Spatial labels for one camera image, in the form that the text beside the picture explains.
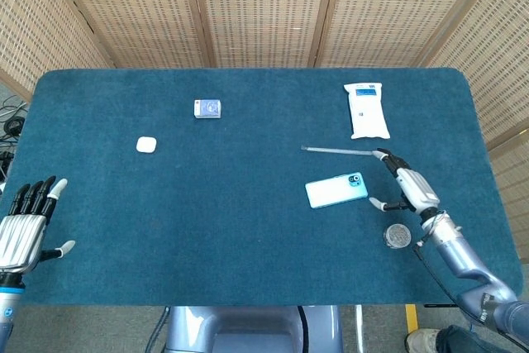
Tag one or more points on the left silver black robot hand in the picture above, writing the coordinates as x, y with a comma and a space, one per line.
20, 237

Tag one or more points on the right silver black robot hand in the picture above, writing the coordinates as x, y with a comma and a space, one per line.
417, 189

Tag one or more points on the blue smartphone with black screen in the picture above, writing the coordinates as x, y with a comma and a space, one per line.
335, 191

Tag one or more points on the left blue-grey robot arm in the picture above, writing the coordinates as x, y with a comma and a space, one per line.
8, 311

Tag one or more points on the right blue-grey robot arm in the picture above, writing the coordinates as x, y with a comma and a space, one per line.
454, 249

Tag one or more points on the round silver tin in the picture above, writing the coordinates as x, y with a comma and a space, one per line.
396, 236

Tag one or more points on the straw in clear wrapper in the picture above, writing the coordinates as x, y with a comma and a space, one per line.
339, 150

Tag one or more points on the white wet wipes pack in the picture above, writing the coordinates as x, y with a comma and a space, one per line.
368, 115

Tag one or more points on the white table leg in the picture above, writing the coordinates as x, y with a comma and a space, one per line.
359, 328

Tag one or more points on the white sneaker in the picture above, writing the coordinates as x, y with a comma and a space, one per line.
421, 340

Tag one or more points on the white earbuds case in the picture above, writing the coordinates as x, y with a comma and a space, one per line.
146, 145

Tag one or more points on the blue jeans leg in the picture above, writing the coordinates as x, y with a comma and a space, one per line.
458, 340

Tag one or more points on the blue carpet table mat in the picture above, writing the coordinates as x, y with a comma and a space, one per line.
227, 204

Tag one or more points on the blue-grey robot torso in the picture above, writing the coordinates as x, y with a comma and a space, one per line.
248, 328

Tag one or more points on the blue white card box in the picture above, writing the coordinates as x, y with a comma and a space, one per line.
207, 108

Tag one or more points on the woven bamboo folding screen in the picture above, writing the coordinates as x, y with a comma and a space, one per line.
264, 10

